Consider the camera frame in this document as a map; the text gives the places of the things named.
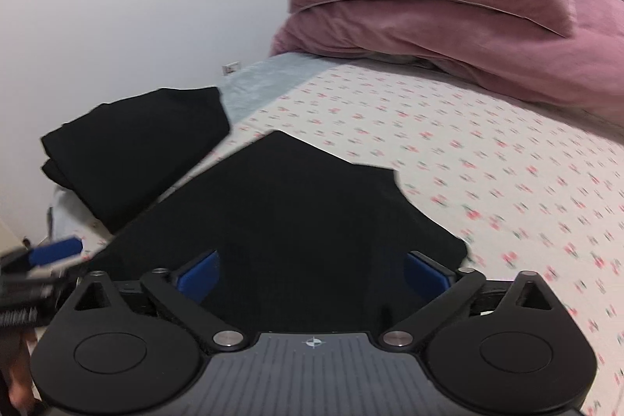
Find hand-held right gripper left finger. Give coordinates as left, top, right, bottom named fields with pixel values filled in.
left=72, top=250, right=245, bottom=352

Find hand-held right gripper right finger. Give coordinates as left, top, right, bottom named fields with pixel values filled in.
left=380, top=251, right=563, bottom=352

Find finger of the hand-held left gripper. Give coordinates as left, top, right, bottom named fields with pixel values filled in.
left=0, top=237, right=83, bottom=273
left=0, top=269, right=69, bottom=300

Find black pants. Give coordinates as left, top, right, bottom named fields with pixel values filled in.
left=80, top=131, right=470, bottom=340
left=40, top=87, right=233, bottom=235

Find folded black pants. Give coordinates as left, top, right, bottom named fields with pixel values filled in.
left=40, top=87, right=233, bottom=235

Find person's left hand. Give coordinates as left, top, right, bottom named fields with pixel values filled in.
left=0, top=328, right=42, bottom=414

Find cherry print bed sheet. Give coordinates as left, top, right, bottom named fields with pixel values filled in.
left=49, top=59, right=624, bottom=416

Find pink duvet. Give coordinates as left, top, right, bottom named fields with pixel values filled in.
left=269, top=0, right=624, bottom=125

